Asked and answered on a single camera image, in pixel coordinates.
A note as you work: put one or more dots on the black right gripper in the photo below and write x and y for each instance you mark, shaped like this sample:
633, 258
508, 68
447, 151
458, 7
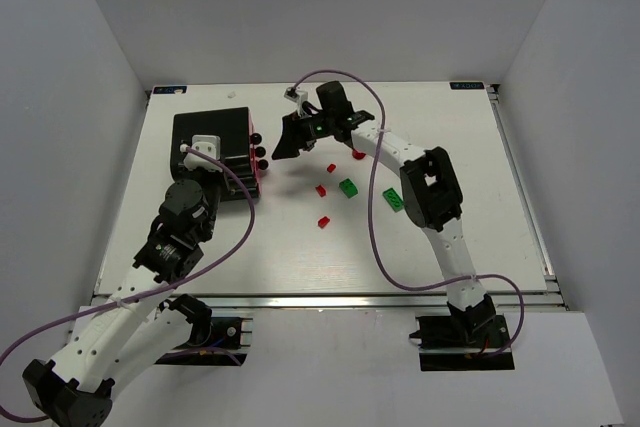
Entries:
304, 128

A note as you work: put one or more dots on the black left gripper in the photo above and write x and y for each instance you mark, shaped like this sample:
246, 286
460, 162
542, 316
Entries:
220, 173

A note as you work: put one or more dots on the red lego wedge piece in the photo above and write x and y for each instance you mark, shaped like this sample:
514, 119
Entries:
321, 190

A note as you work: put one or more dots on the red flower lego cylinder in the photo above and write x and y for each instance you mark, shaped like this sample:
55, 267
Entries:
358, 155

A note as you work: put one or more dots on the green lego brick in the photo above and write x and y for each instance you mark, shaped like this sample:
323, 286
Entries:
393, 199

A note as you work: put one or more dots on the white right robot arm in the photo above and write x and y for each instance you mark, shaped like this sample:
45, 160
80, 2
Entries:
430, 190

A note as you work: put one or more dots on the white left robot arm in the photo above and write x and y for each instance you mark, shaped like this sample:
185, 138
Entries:
75, 387

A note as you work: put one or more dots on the black top drawer knob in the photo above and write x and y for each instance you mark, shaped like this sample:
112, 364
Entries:
256, 139

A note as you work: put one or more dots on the black drawer cabinet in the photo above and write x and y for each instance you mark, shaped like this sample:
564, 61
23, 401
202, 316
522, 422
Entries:
226, 135

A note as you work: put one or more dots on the green curved four-stud lego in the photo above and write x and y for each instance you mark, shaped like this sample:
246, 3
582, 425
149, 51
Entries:
348, 188

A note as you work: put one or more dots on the blue table label left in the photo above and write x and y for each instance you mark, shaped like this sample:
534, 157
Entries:
169, 90

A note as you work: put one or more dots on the blue table label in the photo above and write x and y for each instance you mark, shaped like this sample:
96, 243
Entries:
466, 85
169, 90

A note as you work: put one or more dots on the blue table label right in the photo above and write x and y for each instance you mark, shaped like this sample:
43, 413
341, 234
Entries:
466, 85

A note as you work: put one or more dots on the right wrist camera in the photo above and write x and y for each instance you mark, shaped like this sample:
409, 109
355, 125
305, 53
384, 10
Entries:
300, 99

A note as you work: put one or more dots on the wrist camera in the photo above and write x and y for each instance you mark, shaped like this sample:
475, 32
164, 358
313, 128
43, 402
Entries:
300, 99
202, 153

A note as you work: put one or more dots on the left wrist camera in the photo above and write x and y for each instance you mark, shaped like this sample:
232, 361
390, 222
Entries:
202, 153

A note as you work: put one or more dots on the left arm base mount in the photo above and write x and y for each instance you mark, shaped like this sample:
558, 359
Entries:
215, 339

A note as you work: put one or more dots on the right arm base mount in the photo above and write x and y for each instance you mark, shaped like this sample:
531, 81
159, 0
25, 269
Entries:
443, 348

